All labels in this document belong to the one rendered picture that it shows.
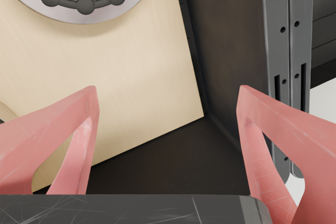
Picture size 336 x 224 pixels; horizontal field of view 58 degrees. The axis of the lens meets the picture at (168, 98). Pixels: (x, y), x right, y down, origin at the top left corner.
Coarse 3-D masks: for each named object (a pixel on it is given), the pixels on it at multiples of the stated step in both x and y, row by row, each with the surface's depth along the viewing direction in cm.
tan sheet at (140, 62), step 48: (0, 0) 20; (144, 0) 23; (0, 48) 21; (48, 48) 22; (96, 48) 23; (144, 48) 25; (0, 96) 22; (48, 96) 24; (144, 96) 27; (192, 96) 29; (96, 144) 27
